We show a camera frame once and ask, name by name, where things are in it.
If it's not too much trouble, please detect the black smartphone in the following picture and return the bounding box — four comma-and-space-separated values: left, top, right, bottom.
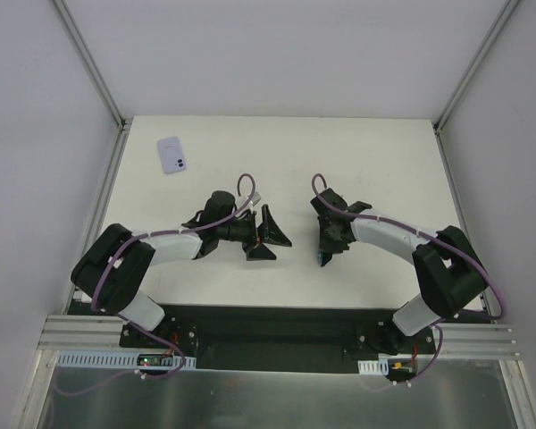
318, 215, 337, 267

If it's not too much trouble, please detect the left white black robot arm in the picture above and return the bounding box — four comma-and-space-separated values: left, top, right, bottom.
71, 190, 292, 348

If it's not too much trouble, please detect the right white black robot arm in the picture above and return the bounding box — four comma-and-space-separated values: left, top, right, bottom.
310, 188, 490, 356

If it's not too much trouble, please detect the lilac phone case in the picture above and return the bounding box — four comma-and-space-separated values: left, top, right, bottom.
156, 136, 187, 174

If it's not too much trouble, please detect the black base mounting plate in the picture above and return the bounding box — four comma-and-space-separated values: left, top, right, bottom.
66, 301, 443, 372

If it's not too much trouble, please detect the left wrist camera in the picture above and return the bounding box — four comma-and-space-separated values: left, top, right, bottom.
247, 191, 262, 206

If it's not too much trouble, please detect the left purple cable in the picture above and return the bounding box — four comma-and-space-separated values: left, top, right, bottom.
53, 172, 258, 397

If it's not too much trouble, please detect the purple cable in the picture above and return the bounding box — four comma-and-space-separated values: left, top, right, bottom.
311, 172, 508, 394
53, 172, 258, 397

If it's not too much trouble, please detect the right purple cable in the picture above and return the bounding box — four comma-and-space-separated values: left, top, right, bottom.
311, 172, 508, 394

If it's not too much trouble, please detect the right white cable duct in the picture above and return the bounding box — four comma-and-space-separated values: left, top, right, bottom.
357, 358, 389, 376

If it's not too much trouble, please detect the white cable duct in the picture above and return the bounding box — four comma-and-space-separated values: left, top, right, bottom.
357, 358, 389, 376
57, 350, 197, 371

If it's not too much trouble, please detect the front aluminium rail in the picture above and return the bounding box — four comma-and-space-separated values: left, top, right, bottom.
38, 315, 123, 350

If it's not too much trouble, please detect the left aluminium frame post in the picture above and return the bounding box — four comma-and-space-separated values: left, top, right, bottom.
49, 0, 127, 130

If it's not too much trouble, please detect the aluminium frame post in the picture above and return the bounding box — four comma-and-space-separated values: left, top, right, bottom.
49, 0, 127, 130
433, 0, 523, 135

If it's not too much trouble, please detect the left white cable duct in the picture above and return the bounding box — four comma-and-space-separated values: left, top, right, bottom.
57, 350, 197, 371

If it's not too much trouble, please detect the right aluminium frame post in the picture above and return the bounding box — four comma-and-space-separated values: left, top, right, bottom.
433, 0, 523, 135

